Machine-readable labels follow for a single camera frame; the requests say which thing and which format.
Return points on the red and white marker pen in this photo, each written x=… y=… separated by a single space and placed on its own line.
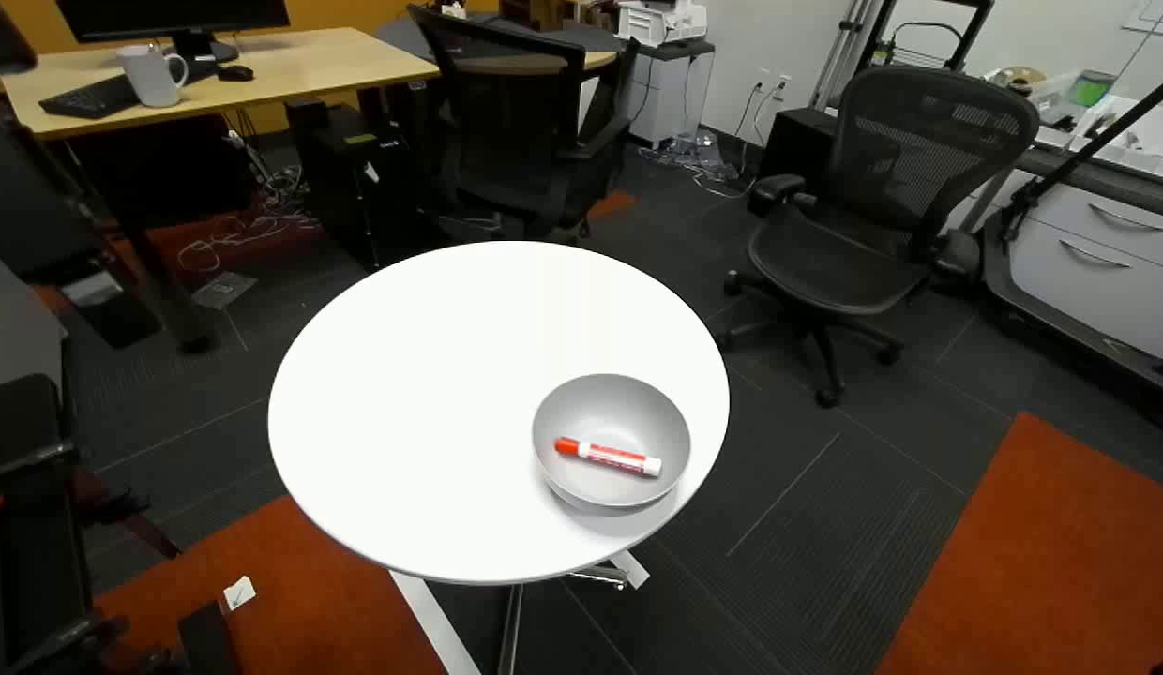
x=607 y=457

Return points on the grey round bowl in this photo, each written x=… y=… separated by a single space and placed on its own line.
x=614 y=406

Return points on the black high-back office chair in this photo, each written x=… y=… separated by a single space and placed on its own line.
x=512 y=124

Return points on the white printer stand cabinet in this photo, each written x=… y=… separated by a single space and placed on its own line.
x=668 y=97

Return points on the black mesh office chair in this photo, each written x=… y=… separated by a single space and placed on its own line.
x=844 y=257

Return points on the black box on floor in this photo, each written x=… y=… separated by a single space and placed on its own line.
x=800 y=152

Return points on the black computer tower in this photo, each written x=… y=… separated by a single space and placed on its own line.
x=341 y=172

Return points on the white table base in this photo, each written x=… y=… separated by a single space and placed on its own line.
x=435 y=626

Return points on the white printer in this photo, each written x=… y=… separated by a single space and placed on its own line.
x=660 y=19

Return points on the orange carpet tile with tag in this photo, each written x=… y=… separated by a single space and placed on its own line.
x=320 y=601

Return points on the light wooden desk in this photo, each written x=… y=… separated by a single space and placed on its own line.
x=294 y=63

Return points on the small white paper tag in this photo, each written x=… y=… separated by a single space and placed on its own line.
x=236 y=596

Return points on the black computer mouse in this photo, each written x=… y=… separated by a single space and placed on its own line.
x=232 y=74

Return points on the white mug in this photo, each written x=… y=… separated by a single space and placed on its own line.
x=151 y=78

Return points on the white drawer cabinet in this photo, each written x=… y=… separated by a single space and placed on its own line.
x=1094 y=269

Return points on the large orange carpet tile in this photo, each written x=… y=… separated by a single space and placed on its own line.
x=1056 y=566

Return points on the black computer monitor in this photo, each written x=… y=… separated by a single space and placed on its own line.
x=171 y=16

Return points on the black tripod pole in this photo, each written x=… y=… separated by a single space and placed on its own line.
x=1083 y=152

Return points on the black keyboard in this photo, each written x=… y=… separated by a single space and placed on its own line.
x=90 y=97

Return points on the black armchair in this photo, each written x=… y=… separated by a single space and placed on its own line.
x=32 y=551

